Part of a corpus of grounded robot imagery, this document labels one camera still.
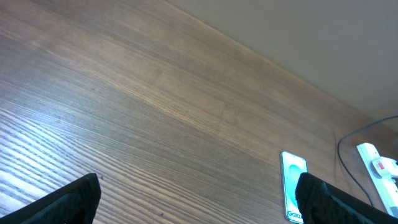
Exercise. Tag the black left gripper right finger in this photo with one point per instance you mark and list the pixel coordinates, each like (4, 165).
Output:
(321, 203)

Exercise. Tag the Galaxy smartphone with cyan screen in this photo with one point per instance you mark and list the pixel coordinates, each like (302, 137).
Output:
(292, 167)

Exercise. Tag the white power strip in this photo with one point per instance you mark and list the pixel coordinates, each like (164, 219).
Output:
(386, 187)

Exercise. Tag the white USB charger plug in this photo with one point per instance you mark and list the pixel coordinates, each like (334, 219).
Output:
(385, 167)

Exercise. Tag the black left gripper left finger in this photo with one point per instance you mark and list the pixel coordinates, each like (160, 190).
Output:
(76, 202)

